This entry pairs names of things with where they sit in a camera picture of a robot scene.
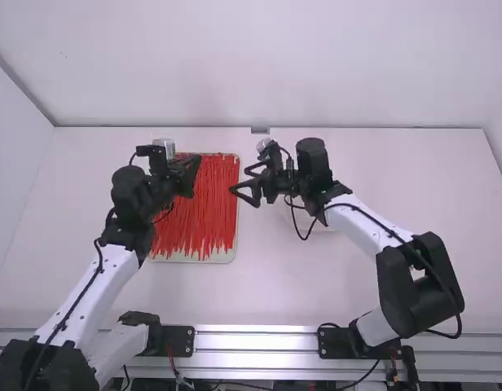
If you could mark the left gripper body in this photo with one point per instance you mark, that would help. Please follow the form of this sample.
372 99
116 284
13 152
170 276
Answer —
163 179

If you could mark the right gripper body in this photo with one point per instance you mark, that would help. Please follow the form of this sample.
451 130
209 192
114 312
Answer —
279 181

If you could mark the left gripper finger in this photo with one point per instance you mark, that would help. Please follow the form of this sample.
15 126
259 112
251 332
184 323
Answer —
188 161
189 185

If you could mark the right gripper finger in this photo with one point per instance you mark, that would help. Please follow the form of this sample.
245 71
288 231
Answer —
255 191
261 168

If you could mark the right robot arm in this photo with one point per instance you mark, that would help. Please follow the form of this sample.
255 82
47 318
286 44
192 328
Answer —
365 228

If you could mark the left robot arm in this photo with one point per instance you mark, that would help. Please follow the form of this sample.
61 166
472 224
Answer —
92 285

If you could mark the pale tray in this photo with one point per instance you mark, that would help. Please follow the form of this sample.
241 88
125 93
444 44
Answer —
194 261

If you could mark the silver rails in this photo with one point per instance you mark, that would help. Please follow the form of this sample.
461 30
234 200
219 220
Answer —
255 346

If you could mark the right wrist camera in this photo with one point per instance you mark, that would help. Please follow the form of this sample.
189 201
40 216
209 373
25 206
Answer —
265 146

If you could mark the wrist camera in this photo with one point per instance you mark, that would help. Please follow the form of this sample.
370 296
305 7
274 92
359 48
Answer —
165 147
265 146

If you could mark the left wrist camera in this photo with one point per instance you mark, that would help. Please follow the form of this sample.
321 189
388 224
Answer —
165 147

